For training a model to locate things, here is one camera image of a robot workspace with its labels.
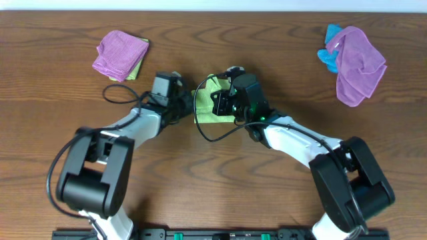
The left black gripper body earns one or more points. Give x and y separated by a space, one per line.
184 102

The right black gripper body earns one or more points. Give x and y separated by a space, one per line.
239 112

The green microfiber cloth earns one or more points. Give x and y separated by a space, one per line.
204 104

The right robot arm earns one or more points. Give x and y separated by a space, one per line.
350 183

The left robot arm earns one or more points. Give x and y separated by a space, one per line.
93 181

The folded green cloth underneath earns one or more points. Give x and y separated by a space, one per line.
134 72

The folded purple cloth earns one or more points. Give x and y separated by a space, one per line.
118 53

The blue cloth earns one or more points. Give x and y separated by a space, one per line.
329 59

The crumpled purple cloth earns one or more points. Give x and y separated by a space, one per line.
360 65

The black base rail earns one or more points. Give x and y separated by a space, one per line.
162 234

